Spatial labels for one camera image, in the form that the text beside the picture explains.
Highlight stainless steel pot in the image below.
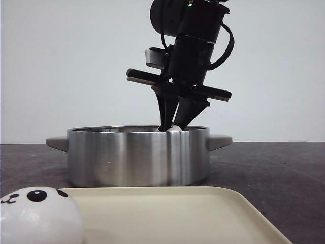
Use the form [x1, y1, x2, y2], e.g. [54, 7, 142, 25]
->
[46, 126, 233, 187]

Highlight panda bun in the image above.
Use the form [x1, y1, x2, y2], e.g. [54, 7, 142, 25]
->
[1, 186, 84, 243]
[156, 124, 182, 132]

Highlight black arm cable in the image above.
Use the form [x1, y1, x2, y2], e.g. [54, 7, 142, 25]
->
[205, 24, 235, 71]

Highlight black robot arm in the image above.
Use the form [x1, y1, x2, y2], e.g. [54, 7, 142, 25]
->
[126, 1, 235, 131]

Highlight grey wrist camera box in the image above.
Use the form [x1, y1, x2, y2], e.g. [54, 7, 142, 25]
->
[145, 47, 168, 70]

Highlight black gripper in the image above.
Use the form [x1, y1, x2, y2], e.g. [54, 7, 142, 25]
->
[126, 37, 232, 131]

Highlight cream plastic tray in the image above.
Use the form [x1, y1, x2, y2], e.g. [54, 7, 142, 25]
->
[66, 186, 289, 243]

